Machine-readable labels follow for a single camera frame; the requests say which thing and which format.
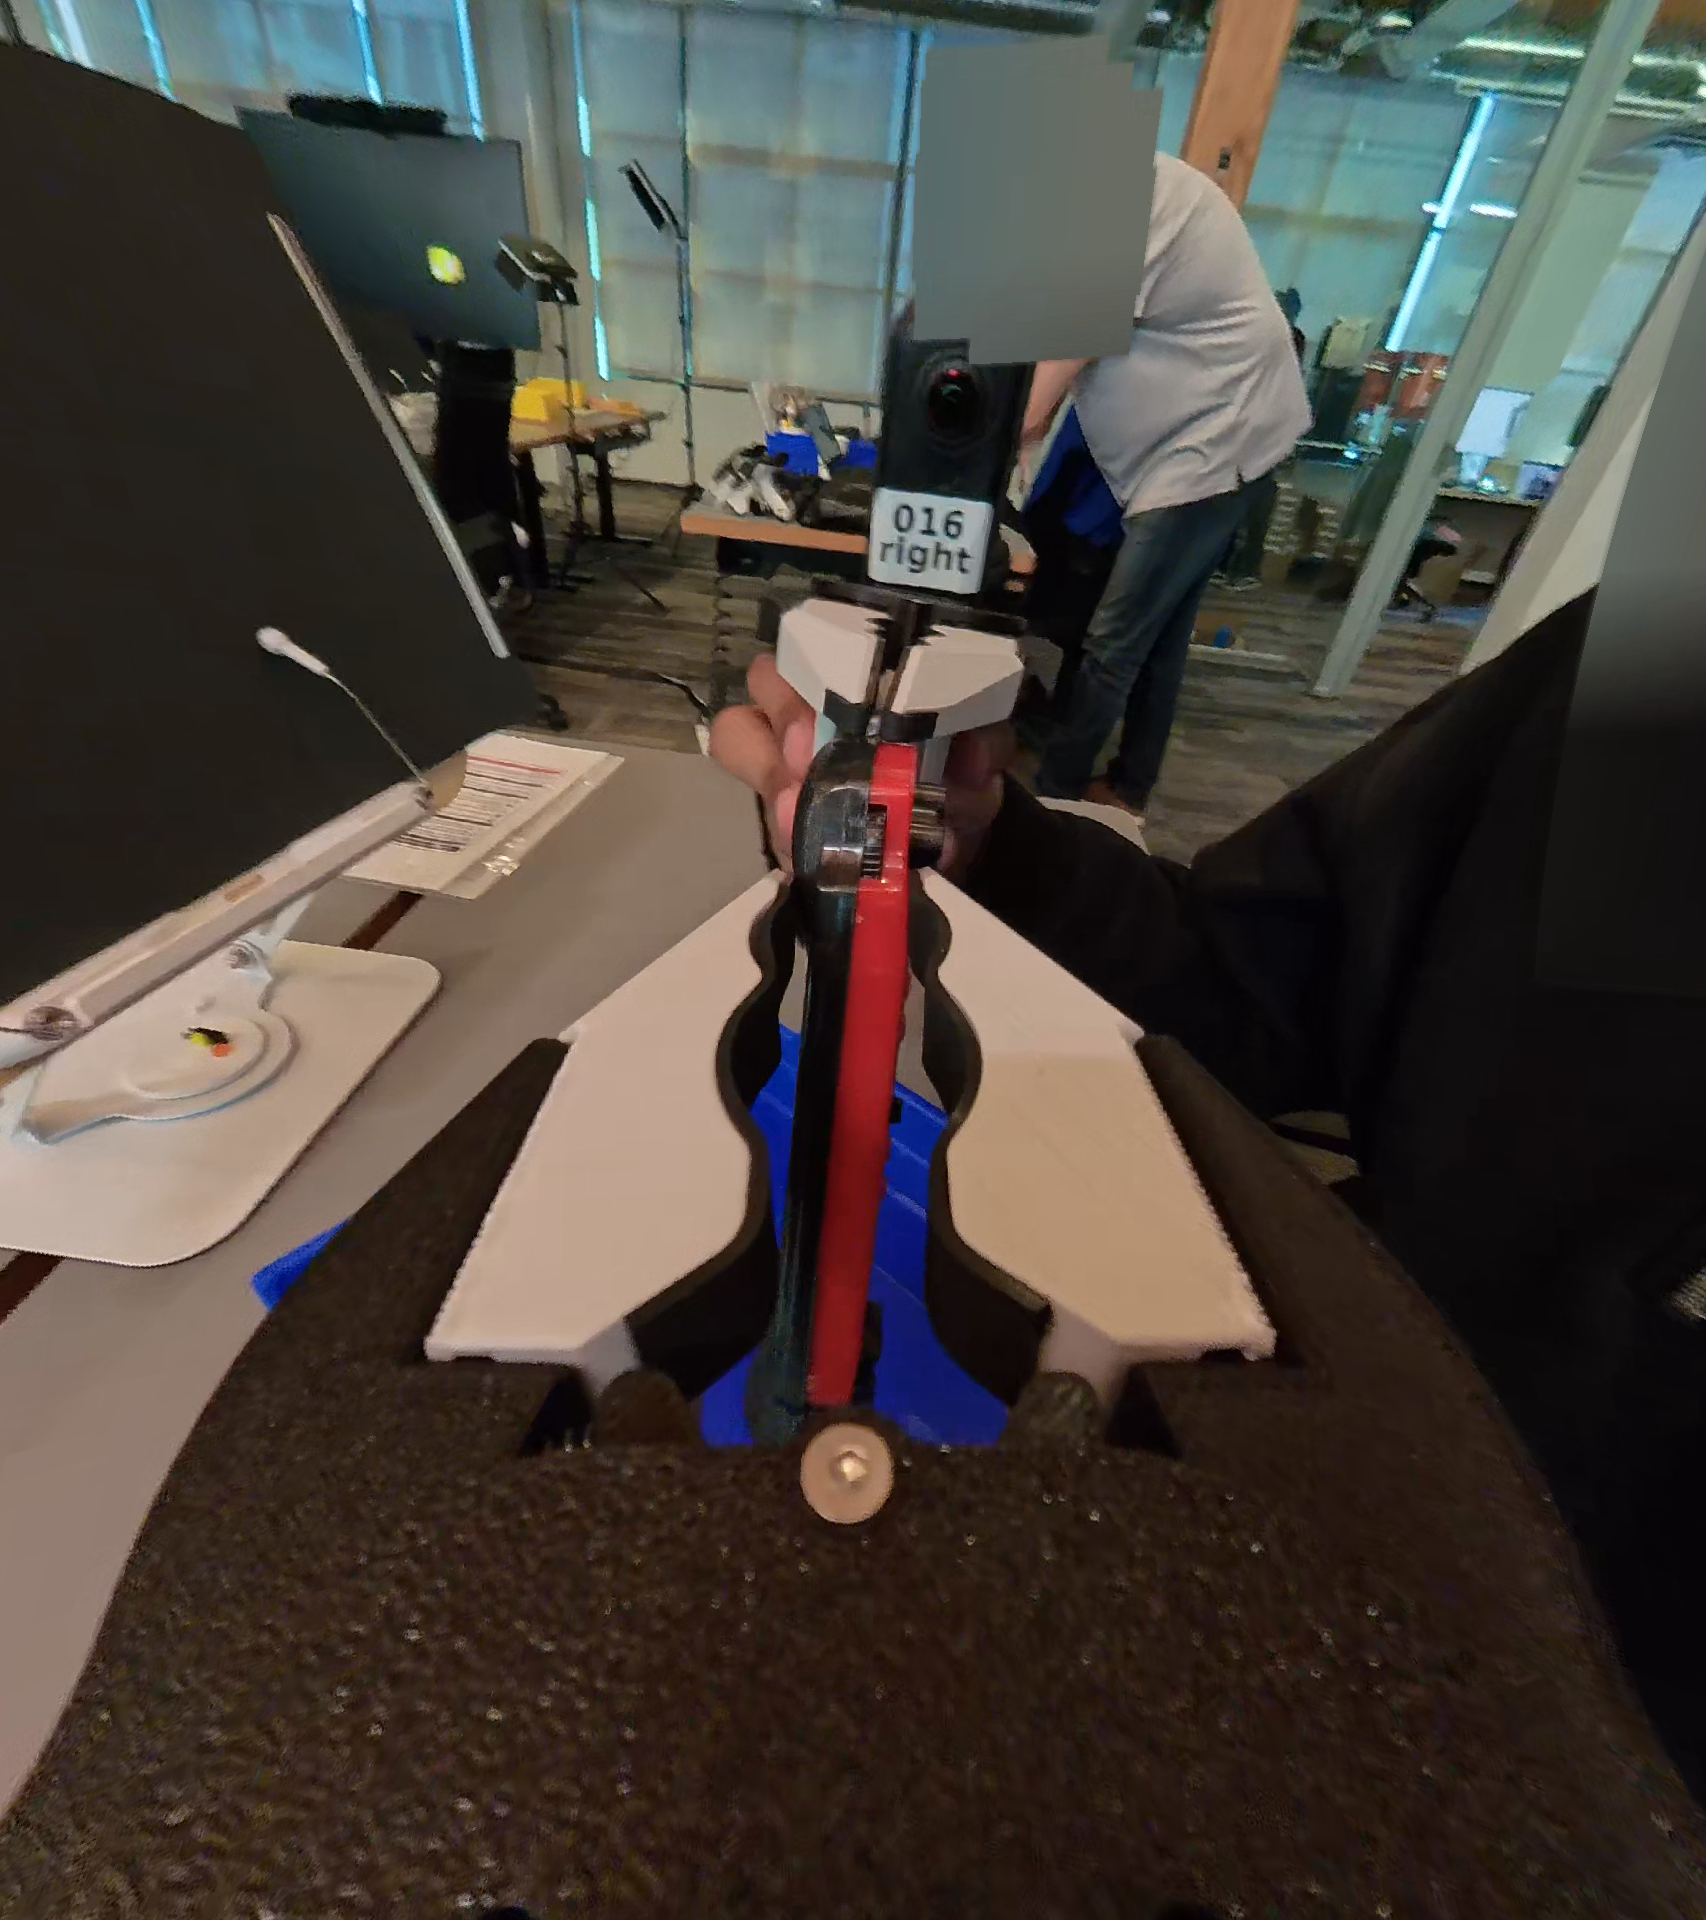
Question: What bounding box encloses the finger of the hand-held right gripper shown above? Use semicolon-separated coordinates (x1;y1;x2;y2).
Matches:
774;596;898;740
885;621;1029;721

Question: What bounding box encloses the blue plastic bin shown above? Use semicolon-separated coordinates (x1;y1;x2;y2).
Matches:
251;1079;1006;1449

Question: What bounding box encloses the large black board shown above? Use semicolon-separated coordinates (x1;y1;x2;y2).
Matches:
0;14;540;1073

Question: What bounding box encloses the white-tipped wire clip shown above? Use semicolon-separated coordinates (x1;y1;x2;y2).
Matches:
256;625;435;797

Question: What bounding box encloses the paper sheet in plastic sleeve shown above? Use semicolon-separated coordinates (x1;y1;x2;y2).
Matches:
341;730;630;902

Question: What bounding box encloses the large black monitor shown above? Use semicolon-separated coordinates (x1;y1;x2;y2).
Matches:
238;92;548;354

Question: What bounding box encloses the white laptop stand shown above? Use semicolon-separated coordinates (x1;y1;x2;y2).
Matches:
0;785;445;1270

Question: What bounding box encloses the black tripod light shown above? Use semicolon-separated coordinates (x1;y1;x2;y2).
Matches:
620;156;699;497

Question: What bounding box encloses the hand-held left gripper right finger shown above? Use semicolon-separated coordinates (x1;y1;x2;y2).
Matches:
915;870;1276;1409

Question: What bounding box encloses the camera on tripod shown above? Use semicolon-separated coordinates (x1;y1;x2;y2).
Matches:
496;233;586;309

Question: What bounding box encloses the person's right forearm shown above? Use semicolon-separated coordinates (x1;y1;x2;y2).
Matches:
964;771;1395;1141

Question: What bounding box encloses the person's right hand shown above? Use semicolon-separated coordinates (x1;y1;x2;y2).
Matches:
710;655;818;875

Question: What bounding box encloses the red handheld game toy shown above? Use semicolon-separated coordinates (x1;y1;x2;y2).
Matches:
747;733;951;1449

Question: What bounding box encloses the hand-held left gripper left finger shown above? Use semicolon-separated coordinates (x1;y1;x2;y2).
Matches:
423;874;796;1400

